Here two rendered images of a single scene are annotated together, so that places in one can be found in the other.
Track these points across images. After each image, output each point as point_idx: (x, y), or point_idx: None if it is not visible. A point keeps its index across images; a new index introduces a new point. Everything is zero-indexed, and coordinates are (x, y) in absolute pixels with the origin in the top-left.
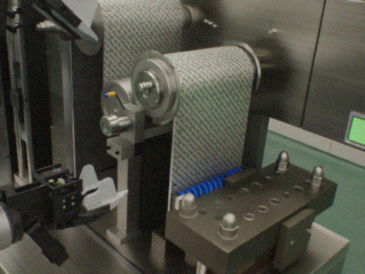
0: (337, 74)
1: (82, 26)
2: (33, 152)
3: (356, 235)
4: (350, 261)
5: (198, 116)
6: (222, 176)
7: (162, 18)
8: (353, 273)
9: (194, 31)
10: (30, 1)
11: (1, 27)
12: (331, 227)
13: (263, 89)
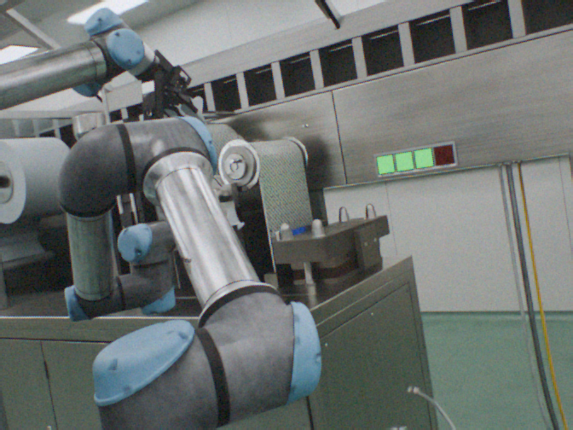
0: (356, 135)
1: (199, 113)
2: None
3: (457, 364)
4: (459, 384)
5: (274, 178)
6: (303, 227)
7: (223, 138)
8: (465, 392)
9: None
10: (168, 104)
11: (161, 113)
12: (431, 366)
13: (312, 170)
